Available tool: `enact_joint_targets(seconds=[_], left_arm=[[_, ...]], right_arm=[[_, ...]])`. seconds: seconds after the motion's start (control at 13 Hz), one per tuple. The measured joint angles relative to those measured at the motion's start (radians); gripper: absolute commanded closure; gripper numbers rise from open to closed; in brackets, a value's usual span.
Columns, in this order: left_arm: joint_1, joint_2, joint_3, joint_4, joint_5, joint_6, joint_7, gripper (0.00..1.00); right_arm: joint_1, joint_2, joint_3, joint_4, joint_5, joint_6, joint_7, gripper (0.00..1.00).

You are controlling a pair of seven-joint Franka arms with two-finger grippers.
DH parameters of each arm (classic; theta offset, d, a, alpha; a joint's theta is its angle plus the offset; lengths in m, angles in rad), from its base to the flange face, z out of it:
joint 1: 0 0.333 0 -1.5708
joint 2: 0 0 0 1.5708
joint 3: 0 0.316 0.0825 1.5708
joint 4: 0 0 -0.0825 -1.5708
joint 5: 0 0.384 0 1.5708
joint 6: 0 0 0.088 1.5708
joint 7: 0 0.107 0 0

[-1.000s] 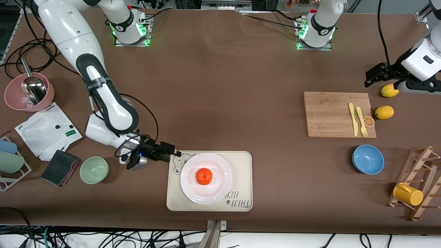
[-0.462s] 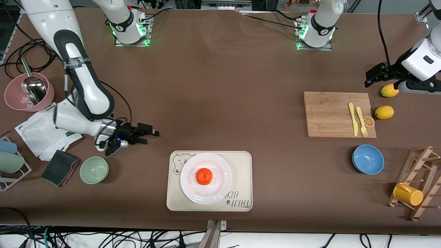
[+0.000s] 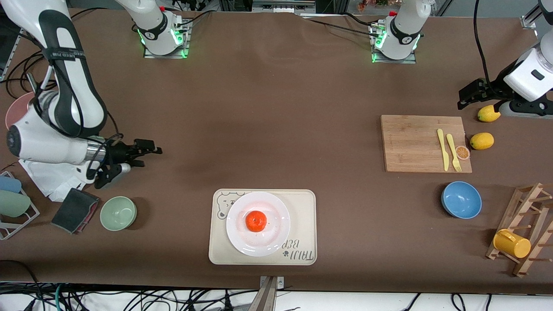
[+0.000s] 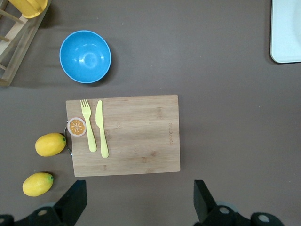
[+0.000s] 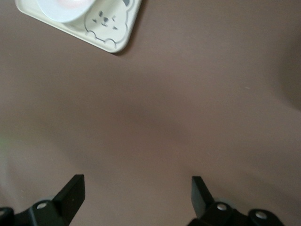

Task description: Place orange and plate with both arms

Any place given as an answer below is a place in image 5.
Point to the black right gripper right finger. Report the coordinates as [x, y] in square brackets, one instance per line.
[202, 202]

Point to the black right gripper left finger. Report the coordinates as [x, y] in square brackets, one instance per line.
[68, 200]

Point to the white round plate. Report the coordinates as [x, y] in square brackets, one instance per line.
[63, 14]

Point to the beige bear print tray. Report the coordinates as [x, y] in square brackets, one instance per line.
[110, 28]

